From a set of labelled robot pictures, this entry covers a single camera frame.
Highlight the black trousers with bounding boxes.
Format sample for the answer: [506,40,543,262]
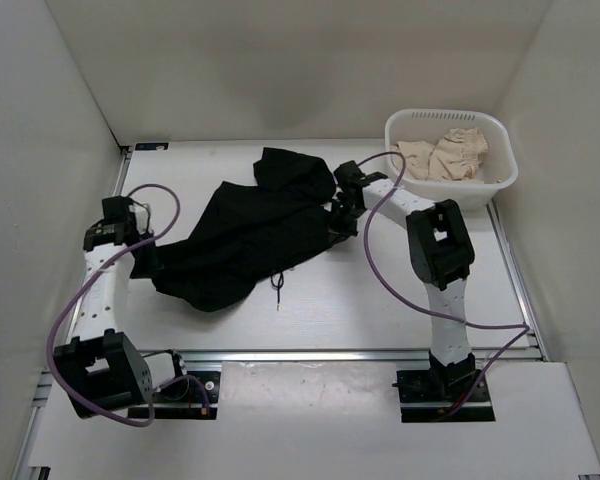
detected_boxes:
[151,147,350,313]

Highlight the blue label sticker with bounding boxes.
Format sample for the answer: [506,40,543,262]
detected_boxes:
[134,142,169,151]

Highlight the aluminium table edge rail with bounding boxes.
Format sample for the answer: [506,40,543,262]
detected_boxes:
[29,347,546,363]

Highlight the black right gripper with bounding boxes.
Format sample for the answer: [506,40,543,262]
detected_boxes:
[328,198,367,247]

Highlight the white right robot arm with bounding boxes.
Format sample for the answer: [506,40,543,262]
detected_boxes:
[329,161,477,400]

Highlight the white plastic basket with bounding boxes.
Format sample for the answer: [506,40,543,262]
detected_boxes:
[384,109,518,210]

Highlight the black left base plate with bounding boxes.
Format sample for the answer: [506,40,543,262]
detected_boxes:
[154,370,221,420]

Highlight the white front cover board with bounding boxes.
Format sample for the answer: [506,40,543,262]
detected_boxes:
[29,362,600,479]

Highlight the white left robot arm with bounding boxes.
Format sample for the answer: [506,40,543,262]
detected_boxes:
[52,196,190,418]

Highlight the beige cloth in basket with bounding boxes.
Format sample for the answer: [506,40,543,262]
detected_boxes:
[392,128,489,183]

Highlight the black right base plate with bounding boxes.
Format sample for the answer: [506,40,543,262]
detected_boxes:
[393,370,496,424]

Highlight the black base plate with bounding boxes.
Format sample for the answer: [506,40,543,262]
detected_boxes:
[154,370,221,420]
[393,370,496,424]

